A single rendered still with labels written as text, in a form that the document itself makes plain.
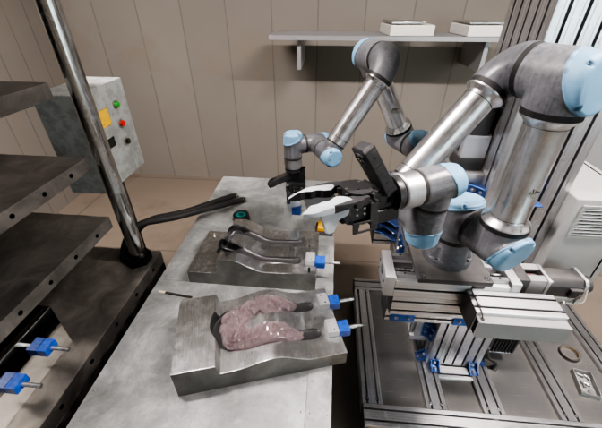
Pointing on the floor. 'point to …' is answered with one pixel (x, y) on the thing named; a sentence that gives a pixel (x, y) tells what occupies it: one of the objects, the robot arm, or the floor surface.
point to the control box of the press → (65, 138)
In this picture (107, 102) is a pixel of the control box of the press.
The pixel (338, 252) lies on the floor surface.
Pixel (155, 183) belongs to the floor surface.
